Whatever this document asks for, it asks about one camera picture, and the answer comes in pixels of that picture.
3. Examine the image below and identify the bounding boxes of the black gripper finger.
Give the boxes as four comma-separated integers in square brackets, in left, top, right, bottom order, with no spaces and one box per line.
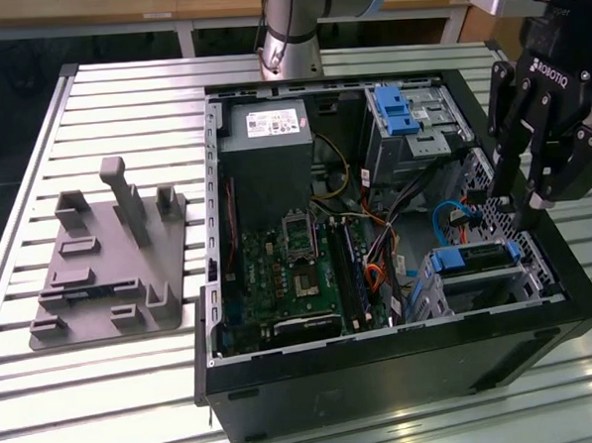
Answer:
[511,125,592,233]
[482,57,558,210]

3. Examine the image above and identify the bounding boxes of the black disk wire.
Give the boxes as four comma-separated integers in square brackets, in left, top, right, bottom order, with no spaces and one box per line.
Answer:
[381,147,487,228]

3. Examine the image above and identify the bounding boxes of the blue disk wire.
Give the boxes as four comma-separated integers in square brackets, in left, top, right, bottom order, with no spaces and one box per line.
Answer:
[430,197,483,249]

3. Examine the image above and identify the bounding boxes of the hard disk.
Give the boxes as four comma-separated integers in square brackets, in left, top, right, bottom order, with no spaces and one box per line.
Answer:
[428,238,523,276]

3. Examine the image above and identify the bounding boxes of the grey metal disk bay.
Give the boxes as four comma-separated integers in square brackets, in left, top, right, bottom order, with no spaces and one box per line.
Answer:
[415,235,565,323]

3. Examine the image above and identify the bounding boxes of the grey metal drive cage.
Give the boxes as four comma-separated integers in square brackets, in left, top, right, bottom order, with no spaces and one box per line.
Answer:
[362,80,478,214]

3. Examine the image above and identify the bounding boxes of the blue plastic drive latch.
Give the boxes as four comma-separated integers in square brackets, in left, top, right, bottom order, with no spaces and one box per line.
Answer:
[374,84,419,138]

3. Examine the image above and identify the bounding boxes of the metal socket cover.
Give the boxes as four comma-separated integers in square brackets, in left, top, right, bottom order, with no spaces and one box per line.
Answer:
[280,207,319,264]

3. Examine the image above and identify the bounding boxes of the CPU socket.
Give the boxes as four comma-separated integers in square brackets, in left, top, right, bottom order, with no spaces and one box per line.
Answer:
[291,264,328,301]

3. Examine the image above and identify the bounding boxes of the grey power supply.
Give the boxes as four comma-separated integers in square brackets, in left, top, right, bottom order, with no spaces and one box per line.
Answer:
[214,95,320,239]

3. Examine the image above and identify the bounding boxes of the black PC case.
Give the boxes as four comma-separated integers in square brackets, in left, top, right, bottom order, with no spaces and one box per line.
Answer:
[177,60,592,443]

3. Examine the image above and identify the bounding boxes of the black graphics card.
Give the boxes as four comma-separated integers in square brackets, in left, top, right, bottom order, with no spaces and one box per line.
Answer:
[269,311,344,342]

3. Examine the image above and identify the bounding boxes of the green motherboard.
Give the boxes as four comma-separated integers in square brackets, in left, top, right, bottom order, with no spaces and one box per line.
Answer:
[215,204,383,359]

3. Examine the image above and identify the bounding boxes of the grey parts rack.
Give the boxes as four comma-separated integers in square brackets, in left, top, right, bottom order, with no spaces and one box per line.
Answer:
[19,152,197,352]

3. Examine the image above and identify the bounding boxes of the wooden workbench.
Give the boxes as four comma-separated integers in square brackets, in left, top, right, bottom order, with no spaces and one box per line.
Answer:
[0,0,471,67]

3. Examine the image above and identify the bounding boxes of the black wire bundle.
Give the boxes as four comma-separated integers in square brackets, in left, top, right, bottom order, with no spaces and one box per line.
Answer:
[364,215,407,328]

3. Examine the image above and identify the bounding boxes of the orange wires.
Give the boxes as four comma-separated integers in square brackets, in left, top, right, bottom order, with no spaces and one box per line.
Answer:
[363,260,399,298]

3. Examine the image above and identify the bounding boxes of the yellow wires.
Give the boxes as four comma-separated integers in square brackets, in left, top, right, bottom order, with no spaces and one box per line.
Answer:
[306,132,351,203]

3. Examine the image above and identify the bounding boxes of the thin red wire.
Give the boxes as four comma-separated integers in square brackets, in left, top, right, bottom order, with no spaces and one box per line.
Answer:
[223,177,242,283]

